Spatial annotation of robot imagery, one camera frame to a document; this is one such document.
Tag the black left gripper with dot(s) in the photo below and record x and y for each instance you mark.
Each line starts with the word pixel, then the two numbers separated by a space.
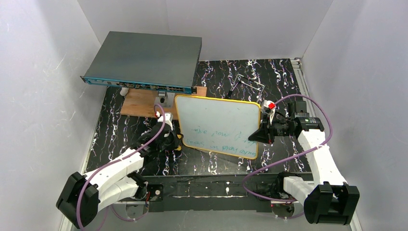
pixel 173 140

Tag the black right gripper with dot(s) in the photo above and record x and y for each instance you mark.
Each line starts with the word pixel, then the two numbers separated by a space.
pixel 270 133

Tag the yellow-framed whiteboard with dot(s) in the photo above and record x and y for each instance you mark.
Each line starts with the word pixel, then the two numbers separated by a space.
pixel 218 125

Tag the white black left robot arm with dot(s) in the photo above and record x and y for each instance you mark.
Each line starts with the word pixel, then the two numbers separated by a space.
pixel 102 185

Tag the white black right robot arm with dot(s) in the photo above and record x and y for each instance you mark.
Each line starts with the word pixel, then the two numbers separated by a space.
pixel 329 199

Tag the green white cylinder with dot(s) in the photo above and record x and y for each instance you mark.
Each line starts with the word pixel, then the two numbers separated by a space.
pixel 124 91

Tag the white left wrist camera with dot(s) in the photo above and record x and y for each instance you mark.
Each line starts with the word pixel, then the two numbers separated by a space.
pixel 166 118

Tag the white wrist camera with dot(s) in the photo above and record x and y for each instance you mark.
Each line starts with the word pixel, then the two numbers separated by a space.
pixel 166 118
pixel 269 109

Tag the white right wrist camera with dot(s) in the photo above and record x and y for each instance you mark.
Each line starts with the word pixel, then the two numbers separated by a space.
pixel 269 109

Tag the grey metal stand bracket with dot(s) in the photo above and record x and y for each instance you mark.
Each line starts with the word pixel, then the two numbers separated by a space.
pixel 165 99

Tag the black grey wire stripper pliers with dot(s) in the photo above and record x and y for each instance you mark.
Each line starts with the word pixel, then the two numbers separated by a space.
pixel 243 84

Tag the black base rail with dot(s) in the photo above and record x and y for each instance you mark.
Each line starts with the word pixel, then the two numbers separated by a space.
pixel 174 193

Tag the grey blue network switch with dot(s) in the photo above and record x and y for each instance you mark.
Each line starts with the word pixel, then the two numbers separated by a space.
pixel 146 61

